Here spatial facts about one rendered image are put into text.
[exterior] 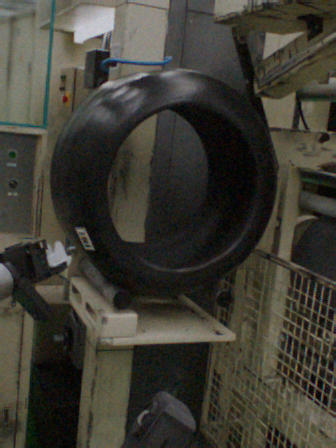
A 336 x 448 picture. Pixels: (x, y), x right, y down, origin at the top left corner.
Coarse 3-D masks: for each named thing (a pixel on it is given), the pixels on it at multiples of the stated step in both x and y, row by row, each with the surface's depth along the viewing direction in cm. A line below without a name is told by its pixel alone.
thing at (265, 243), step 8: (280, 184) 192; (272, 216) 193; (272, 224) 194; (272, 232) 195; (264, 240) 194; (272, 240) 195; (264, 248) 195; (248, 256) 193; (256, 264) 195; (264, 264) 196
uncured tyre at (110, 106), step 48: (96, 96) 150; (144, 96) 141; (192, 96) 144; (240, 96) 153; (96, 144) 139; (240, 144) 174; (96, 192) 140; (240, 192) 179; (96, 240) 143; (192, 240) 182; (240, 240) 157; (144, 288) 152; (192, 288) 157
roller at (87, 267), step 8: (80, 264) 177; (88, 264) 172; (88, 272) 169; (96, 272) 164; (96, 280) 161; (104, 280) 157; (104, 288) 154; (112, 288) 150; (120, 288) 150; (112, 296) 148; (120, 296) 147; (128, 296) 148; (120, 304) 147; (128, 304) 148
